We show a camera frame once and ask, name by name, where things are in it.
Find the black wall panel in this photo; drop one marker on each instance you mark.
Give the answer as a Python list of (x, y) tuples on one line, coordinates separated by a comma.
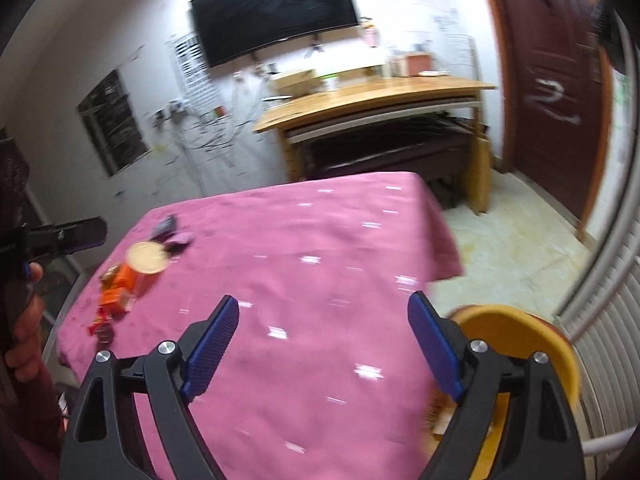
[(108, 118)]

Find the pink sleeve forearm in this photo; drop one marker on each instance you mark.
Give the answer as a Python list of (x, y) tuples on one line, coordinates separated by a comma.
[(32, 430)]

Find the eye chart poster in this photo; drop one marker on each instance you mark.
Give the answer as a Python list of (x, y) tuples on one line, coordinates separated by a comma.
[(201, 92)]

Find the wooden desk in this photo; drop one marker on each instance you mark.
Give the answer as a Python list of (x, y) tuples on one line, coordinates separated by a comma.
[(381, 100)]

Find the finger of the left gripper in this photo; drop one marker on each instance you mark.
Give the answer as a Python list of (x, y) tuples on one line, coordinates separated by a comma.
[(58, 240)]

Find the person's left hand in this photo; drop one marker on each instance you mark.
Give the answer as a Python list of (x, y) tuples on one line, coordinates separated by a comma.
[(25, 356)]

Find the red snack wrapper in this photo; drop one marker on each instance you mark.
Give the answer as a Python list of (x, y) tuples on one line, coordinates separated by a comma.
[(102, 326)]

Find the white power strip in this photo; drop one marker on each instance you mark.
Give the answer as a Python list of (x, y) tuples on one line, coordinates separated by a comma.
[(175, 111)]

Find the pink star tablecloth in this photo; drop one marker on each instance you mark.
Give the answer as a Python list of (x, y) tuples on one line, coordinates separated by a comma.
[(323, 378)]

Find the pink storage box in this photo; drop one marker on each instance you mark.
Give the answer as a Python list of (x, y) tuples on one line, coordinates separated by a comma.
[(410, 64)]

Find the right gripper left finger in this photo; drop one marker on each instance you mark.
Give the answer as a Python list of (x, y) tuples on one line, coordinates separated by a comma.
[(104, 439)]

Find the dark red door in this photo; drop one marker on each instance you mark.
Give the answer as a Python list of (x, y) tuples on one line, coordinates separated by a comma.
[(557, 90)]

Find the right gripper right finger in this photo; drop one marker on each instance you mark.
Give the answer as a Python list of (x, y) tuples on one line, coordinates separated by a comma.
[(539, 437)]

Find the black wall television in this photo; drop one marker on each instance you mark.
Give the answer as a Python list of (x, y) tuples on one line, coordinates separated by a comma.
[(229, 29)]

